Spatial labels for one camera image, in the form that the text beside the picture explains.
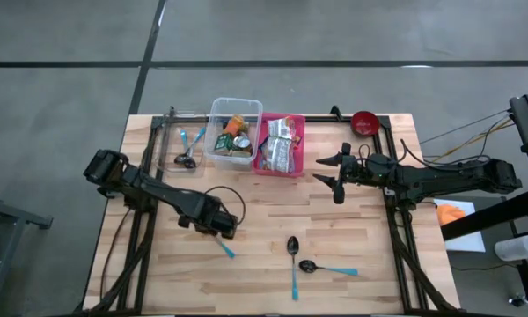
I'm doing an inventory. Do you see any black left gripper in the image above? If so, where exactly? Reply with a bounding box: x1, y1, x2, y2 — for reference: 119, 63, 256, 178
178, 197, 239, 241

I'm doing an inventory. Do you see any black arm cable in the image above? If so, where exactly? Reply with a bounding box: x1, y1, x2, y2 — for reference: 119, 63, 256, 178
203, 185, 247, 226
358, 138, 494, 171

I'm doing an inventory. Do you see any red Maruchan ramen pack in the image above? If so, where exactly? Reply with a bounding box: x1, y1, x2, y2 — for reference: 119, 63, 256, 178
267, 115, 297, 141

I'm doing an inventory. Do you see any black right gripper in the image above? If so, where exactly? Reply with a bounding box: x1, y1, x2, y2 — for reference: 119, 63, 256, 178
312, 141, 367, 205

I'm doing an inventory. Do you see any clear plastic storage bin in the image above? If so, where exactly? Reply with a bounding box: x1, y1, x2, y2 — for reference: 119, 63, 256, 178
202, 97, 264, 172

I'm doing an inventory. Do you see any yellow light-blue ramen pack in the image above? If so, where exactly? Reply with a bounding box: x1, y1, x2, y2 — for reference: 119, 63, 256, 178
258, 136, 269, 171

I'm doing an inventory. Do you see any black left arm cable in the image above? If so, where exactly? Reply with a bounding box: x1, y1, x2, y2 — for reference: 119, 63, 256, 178
203, 185, 247, 226

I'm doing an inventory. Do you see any grey side table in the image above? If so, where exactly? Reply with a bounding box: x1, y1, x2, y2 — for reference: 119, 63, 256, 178
0, 188, 54, 317

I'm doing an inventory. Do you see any black slanted beam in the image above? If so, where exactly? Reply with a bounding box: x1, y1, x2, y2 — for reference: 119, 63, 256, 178
441, 188, 528, 242

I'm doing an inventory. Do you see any white plastic bottle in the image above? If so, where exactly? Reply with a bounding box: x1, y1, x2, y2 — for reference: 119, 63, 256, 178
494, 234, 528, 263

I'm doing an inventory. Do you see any red and black bowl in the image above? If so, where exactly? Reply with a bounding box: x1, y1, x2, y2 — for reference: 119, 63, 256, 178
350, 110, 382, 138

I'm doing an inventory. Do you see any white paper sheet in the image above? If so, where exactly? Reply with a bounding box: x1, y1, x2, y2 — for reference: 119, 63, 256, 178
434, 197, 487, 254

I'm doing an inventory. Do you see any brown cable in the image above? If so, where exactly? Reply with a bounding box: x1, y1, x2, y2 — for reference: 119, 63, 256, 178
99, 209, 132, 300

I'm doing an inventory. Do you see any black spoon teal handle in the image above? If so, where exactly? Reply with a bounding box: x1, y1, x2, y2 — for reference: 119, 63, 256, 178
298, 259, 360, 278
173, 128, 190, 166
214, 236, 238, 260
286, 235, 301, 302
182, 127, 208, 171

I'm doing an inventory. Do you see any green spice tin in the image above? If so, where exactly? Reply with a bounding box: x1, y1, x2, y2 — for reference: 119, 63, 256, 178
214, 133, 235, 154

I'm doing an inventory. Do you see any spice jar green-blue label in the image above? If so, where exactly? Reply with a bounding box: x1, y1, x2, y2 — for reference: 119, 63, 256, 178
231, 134, 253, 151

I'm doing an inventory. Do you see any lime chili ramen pack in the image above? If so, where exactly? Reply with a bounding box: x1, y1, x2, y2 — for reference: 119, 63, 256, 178
263, 136, 297, 174

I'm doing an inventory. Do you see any yellow floor cable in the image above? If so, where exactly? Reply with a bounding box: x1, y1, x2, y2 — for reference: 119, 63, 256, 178
424, 118, 516, 166

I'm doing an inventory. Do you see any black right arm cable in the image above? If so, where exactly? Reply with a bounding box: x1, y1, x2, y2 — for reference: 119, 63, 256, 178
358, 138, 494, 171

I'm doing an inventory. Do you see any small clear acrylic container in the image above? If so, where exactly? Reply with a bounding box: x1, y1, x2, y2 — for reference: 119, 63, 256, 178
157, 117, 206, 178

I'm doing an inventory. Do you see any orange spice bottle black cap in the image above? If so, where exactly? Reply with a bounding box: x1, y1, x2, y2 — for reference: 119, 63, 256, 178
223, 114, 247, 137

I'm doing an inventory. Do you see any pink plastic tray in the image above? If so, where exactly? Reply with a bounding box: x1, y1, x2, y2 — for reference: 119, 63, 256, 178
253, 112, 307, 179

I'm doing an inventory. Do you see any orange object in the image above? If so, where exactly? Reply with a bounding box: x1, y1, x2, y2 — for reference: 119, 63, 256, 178
436, 203, 466, 227

